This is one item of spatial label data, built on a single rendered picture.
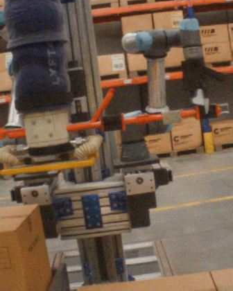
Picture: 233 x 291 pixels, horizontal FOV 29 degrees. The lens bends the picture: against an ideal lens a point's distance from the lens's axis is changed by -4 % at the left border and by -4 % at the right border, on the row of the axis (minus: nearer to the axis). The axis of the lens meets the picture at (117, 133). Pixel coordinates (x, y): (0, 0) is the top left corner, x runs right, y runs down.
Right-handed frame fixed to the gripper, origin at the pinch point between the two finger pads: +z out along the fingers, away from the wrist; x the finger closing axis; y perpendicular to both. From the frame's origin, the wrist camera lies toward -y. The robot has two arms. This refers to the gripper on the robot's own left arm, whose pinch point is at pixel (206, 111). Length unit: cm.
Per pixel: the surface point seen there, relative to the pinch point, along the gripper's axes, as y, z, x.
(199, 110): 3.2, -0.7, 3.8
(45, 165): 60, 11, 14
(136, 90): 23, -13, -849
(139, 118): 25.4, -0.3, 3.8
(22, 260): 74, 44, 19
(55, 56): 52, -27, 8
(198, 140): -84, 98, -726
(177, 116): 11.5, 0.4, 3.8
